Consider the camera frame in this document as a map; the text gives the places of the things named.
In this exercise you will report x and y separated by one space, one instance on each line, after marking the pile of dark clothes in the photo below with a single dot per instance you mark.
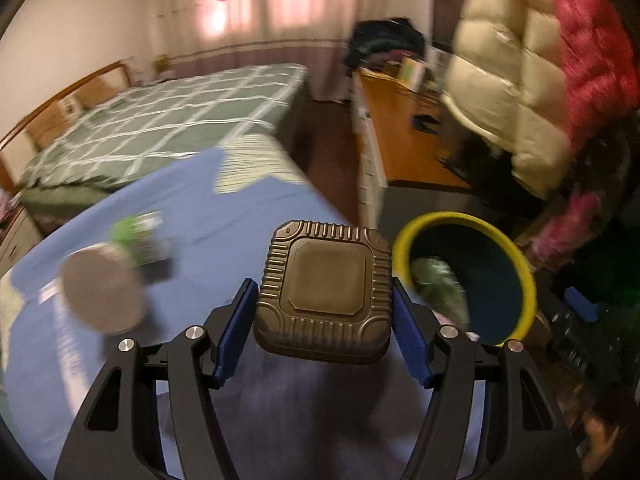
385 40

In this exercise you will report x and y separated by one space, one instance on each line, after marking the blue blanket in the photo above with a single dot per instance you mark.
200 220

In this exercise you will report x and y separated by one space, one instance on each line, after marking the wooden bed headboard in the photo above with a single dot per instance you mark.
50 110

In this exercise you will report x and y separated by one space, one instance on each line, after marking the pink and beige curtain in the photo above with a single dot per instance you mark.
260 10

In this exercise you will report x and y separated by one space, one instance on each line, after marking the green and white carton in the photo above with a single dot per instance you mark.
142 235

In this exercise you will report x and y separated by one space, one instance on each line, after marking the black bin with yellow rim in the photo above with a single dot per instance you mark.
495 285

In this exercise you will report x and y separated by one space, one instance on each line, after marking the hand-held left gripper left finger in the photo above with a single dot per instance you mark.
235 330

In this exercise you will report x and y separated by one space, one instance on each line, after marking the green tissue packet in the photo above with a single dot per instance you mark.
440 285

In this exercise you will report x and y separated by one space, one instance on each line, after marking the striped green and white sheet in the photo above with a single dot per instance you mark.
255 160

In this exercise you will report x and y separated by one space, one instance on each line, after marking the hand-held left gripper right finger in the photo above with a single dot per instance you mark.
410 335

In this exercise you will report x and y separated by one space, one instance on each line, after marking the person's cream and pink jacket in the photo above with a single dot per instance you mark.
500 60

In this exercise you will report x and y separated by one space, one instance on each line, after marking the white nightstand with wooden top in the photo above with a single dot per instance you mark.
17 237

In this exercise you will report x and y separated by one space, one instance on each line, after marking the wooden desk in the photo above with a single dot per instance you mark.
395 130

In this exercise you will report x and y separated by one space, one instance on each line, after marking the yellow-green book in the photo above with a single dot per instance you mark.
412 71

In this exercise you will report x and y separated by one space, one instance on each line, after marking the black ribbed plastic tray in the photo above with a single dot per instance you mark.
322 285

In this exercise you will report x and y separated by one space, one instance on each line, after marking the dark wooden door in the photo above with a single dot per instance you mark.
450 10

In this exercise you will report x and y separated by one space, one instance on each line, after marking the green checked duvet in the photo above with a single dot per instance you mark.
150 115

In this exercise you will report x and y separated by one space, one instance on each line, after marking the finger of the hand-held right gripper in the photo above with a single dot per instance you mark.
582 306

